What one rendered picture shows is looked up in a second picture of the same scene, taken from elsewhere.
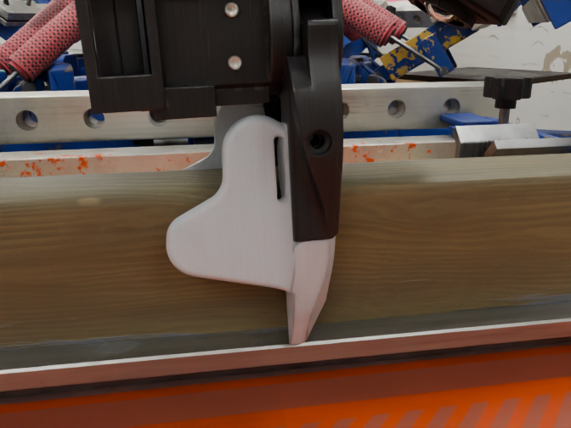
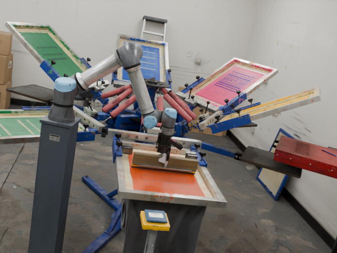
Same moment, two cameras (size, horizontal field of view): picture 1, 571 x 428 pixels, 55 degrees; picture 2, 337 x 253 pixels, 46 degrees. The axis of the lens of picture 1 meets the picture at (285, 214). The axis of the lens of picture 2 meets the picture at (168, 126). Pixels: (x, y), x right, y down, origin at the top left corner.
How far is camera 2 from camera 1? 2.24 m
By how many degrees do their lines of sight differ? 4
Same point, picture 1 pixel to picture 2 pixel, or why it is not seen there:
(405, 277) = (172, 164)
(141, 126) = (143, 139)
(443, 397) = (173, 173)
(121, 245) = (155, 159)
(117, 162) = (141, 145)
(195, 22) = (163, 148)
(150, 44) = (160, 149)
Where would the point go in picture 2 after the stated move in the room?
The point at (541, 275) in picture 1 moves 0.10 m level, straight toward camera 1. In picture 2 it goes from (182, 166) to (175, 170)
